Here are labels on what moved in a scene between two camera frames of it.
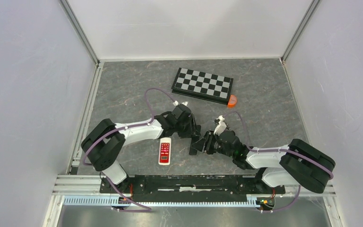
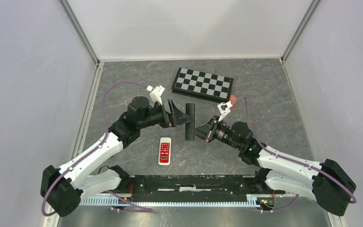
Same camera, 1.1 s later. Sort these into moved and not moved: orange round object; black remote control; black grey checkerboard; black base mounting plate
Moved: black remote control
Not moved: black grey checkerboard; black base mounting plate; orange round object
